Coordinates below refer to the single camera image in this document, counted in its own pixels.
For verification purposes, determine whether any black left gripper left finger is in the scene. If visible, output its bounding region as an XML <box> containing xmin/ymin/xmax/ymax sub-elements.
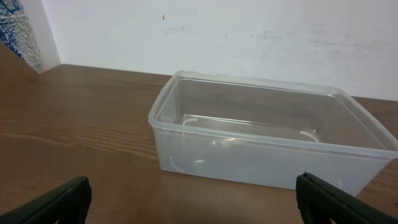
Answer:
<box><xmin>1</xmin><ymin>176</ymin><xmax>92</xmax><ymax>224</ymax></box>

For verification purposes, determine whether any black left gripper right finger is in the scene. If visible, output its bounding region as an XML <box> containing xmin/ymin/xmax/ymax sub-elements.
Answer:
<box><xmin>295</xmin><ymin>172</ymin><xmax>397</xmax><ymax>224</ymax></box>

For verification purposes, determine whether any clear plastic storage container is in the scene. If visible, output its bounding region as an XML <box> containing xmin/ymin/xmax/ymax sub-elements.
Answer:
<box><xmin>148</xmin><ymin>71</ymin><xmax>397</xmax><ymax>195</ymax></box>

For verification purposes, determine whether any blue patterned wall panel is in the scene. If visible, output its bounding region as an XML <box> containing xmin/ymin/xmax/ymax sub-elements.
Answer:
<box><xmin>1</xmin><ymin>0</ymin><xmax>44</xmax><ymax>72</ymax></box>

